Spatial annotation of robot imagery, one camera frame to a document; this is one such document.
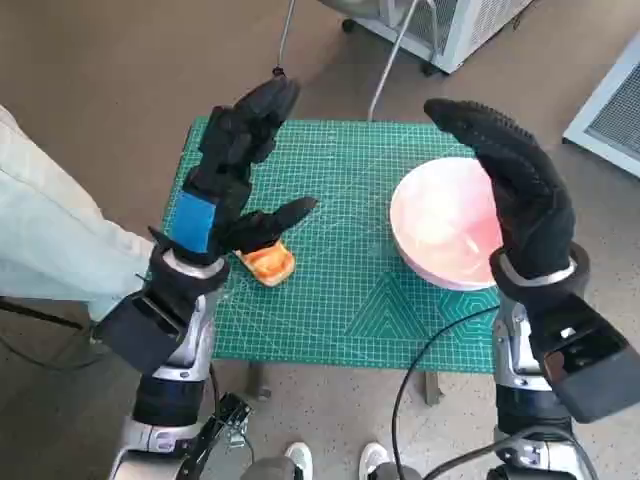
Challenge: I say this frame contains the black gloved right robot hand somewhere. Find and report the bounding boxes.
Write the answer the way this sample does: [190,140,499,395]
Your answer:
[423,97,576,281]

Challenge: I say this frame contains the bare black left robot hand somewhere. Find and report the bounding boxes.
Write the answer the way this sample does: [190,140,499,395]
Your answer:
[162,77,320,261]

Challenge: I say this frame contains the oblong toy bread loaf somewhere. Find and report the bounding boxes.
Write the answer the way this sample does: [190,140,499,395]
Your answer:
[234,238,296,289]

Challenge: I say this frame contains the pink bowl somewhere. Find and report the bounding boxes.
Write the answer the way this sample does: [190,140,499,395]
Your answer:
[389,155,504,290]

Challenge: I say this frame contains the white louvred panel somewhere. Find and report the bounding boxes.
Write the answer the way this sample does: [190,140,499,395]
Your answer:
[562,32,640,179]

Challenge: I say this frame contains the person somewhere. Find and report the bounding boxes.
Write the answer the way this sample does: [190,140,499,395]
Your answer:
[0,104,154,321]

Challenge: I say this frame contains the green cutting mat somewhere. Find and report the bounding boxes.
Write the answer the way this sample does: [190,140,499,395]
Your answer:
[162,116,504,374]

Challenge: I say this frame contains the grey table leg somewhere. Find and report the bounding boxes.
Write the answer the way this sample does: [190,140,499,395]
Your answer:
[248,362,273,401]
[423,372,445,405]

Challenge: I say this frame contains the white vented cabinet on casters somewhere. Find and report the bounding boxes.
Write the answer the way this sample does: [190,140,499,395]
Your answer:
[342,0,536,76]

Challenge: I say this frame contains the grey chair with casters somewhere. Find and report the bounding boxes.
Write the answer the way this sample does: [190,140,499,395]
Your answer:
[271,0,451,123]

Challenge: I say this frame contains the white shoe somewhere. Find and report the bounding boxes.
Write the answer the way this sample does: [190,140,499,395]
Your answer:
[359,441,391,471]
[283,441,314,480]

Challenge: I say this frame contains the grey rounded leg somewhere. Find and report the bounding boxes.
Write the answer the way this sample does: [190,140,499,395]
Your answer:
[239,455,296,480]
[372,462,421,480]

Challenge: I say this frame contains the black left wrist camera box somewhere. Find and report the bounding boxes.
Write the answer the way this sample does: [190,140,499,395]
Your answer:
[94,292,184,374]

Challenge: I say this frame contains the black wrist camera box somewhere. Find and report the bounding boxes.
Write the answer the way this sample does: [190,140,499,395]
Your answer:
[94,292,184,374]
[529,294,640,424]

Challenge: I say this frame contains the thin black cable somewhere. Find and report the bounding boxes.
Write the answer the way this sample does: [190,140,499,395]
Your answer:
[208,363,225,419]

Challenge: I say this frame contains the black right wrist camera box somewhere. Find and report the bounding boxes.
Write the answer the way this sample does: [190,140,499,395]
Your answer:
[529,294,640,424]

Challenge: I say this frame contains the black metal frame with caster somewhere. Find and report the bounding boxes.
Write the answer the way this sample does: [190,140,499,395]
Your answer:
[172,392,254,480]

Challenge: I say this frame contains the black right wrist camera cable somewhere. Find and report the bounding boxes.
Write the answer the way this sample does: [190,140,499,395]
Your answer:
[391,305,501,480]

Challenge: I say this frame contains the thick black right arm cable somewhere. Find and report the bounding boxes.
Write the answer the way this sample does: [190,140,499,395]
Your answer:
[422,429,599,480]

